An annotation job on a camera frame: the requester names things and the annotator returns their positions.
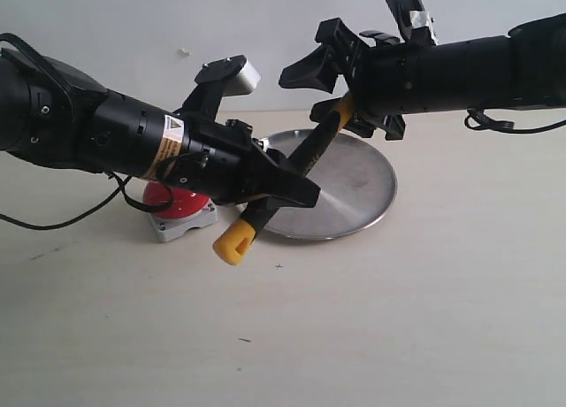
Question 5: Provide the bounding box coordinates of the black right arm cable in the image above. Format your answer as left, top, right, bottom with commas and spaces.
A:
463, 108, 566, 134

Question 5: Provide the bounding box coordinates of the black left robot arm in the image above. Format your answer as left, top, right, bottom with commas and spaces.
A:
1, 49, 319, 208

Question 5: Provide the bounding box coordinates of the yellow black claw hammer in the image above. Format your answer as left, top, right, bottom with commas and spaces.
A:
212, 93, 356, 265

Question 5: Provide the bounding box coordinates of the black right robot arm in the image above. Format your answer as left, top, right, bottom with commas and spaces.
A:
279, 14, 565, 141

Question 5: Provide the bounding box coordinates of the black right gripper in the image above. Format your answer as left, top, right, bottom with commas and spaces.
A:
279, 19, 420, 141

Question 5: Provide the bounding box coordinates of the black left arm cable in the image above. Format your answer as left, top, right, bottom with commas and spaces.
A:
0, 33, 209, 230

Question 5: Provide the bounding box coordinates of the red dome push button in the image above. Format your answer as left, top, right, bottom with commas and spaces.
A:
148, 188, 218, 242

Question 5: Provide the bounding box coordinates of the round stainless steel plate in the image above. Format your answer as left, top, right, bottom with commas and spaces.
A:
264, 133, 397, 242

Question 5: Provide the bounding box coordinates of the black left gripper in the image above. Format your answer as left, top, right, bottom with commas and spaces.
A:
156, 114, 320, 209

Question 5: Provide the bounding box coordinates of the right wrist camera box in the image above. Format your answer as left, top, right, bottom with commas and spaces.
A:
385, 0, 439, 47

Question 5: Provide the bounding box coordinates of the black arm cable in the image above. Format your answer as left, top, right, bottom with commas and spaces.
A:
463, 108, 566, 134
0, 33, 209, 230

